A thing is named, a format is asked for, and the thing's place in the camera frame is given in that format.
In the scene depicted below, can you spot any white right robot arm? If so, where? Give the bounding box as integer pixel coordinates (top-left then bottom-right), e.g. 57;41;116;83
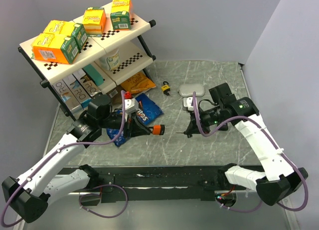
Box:
182;83;309;212

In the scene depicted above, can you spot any orange yellow sponge pack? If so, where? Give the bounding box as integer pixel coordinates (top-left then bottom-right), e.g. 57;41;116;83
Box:
82;7;107;35

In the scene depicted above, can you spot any white ro box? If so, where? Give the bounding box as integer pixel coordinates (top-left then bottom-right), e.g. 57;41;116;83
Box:
63;74;91;108
52;80;83;114

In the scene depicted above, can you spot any yellow honey dijon chip bag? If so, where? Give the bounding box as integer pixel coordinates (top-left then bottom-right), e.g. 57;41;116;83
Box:
121;72;156;94

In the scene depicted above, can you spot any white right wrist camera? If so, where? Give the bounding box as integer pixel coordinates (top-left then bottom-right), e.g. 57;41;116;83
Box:
182;97;199;114

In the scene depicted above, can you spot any brown snack bag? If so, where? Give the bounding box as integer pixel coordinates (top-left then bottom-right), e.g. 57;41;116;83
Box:
107;85;125;107

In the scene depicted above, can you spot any teal box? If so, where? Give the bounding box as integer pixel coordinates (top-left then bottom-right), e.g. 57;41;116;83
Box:
83;64;104;86

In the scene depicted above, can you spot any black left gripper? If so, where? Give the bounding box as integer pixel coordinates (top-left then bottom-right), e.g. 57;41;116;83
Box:
99;111;151;139

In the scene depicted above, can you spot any white paper cup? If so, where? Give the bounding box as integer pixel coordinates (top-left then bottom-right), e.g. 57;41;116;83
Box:
99;48;120;71

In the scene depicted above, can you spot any grey silver sponge pad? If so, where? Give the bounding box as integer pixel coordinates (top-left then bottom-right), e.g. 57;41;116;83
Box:
177;84;205;98

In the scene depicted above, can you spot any beige two-tier shelf rack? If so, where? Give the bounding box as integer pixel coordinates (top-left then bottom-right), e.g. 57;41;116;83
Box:
18;14;156;120

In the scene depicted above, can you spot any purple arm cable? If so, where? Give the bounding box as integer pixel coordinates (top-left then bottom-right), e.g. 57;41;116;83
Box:
0;90;129;227
192;91;309;213

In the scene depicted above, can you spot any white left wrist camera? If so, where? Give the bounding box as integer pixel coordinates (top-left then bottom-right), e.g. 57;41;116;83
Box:
124;98;139;118

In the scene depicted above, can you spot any front orange sponge box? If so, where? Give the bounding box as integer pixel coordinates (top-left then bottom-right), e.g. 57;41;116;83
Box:
31;33;80;64

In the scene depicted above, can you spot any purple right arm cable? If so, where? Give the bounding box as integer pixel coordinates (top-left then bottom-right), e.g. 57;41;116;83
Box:
192;91;309;213

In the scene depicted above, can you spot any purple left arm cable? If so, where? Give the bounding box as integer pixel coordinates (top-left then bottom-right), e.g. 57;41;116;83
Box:
0;90;129;227

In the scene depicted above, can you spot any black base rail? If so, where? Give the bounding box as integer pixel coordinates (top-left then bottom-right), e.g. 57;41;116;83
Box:
59;166;252;204

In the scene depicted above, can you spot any orange padlock with keys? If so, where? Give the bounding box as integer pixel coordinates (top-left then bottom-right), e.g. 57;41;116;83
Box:
150;124;165;135

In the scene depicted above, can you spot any yellow padlock with key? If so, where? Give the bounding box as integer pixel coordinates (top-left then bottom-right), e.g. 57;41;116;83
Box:
161;81;170;96

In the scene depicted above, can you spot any left white RO box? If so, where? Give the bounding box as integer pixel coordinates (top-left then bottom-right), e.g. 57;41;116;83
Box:
52;80;83;114

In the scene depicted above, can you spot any green yellow sponge box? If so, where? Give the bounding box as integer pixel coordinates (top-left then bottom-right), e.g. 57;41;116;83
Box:
110;0;133;30

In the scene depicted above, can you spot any orange padlock key bunch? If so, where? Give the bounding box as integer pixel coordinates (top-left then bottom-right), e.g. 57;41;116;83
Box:
176;131;193;138

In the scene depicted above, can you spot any blue Doritos chip bag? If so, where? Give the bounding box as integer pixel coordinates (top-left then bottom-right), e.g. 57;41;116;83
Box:
106;94;163;147

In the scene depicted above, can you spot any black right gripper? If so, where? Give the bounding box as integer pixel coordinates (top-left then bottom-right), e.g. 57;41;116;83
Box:
186;105;224;135

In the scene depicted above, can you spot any middle white RO box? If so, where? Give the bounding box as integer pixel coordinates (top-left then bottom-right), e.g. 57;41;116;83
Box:
63;74;91;108

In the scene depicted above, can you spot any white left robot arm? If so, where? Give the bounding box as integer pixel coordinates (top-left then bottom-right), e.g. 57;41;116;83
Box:
2;91;165;223

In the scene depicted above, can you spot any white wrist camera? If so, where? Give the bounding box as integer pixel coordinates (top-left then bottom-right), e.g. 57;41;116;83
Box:
124;98;139;118
182;97;199;114

